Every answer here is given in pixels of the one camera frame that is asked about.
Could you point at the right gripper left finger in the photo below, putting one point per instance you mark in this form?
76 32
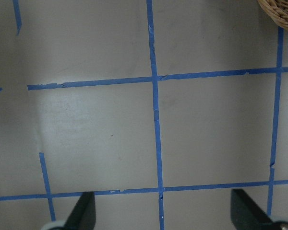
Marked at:
83 215

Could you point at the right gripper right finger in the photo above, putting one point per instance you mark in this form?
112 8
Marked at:
245 214

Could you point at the wicker basket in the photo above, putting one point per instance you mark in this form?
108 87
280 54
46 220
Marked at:
277 10

